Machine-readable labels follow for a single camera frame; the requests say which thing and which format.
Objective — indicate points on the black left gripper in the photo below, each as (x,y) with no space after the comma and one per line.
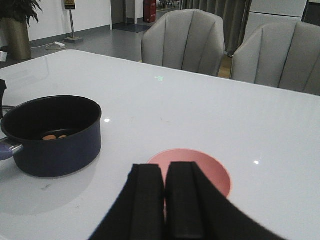
(3,87)

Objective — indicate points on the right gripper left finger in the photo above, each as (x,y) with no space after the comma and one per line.
(138,212)

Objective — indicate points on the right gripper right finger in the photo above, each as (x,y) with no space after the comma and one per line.
(197,210)

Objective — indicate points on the pink plastic bowl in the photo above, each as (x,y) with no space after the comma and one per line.
(217,174)

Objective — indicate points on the dark blue saucepan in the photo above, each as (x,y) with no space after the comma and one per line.
(25,126)

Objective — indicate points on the potted plant gold vase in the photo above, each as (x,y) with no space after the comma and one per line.
(16,15)

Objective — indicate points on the white power strip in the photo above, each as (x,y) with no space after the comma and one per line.
(55,46)

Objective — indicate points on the red trash bin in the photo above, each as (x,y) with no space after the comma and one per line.
(149,11)

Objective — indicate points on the left grey upholstered chair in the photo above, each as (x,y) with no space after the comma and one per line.
(190,40)

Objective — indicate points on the grey upholstered chair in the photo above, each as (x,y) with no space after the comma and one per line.
(283,55)
(190,40)

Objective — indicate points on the right grey upholstered chair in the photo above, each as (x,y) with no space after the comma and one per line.
(283,55)

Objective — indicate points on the white cabinet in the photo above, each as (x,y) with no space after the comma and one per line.
(270,11)

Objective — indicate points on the sign stand post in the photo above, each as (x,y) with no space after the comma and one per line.
(70,5)

